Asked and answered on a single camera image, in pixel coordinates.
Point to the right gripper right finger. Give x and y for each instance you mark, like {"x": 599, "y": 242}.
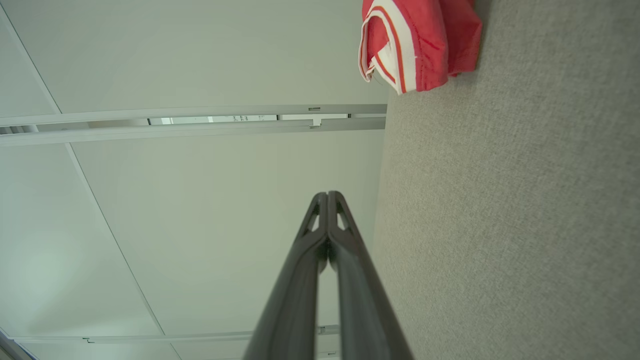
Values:
{"x": 365, "y": 310}

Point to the red shirt with white sleeves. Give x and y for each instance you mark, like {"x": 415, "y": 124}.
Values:
{"x": 425, "y": 50}

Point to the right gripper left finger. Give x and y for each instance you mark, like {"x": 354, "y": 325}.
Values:
{"x": 295, "y": 300}

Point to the grey fabric sofa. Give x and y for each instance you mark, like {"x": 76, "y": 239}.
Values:
{"x": 525, "y": 200}

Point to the red shorts with white stripe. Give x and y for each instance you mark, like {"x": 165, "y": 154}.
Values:
{"x": 465, "y": 35}

